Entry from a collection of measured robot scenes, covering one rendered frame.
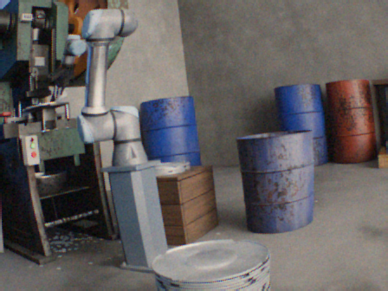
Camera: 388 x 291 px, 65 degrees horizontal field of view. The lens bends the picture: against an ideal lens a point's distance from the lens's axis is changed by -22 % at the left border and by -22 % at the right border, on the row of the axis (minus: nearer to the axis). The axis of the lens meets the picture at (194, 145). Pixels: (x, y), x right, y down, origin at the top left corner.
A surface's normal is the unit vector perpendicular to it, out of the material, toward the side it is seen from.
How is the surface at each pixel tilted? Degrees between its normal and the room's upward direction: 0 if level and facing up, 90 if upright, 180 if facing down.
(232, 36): 90
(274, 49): 90
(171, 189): 90
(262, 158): 92
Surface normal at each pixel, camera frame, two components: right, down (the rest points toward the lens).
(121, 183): -0.41, 0.10
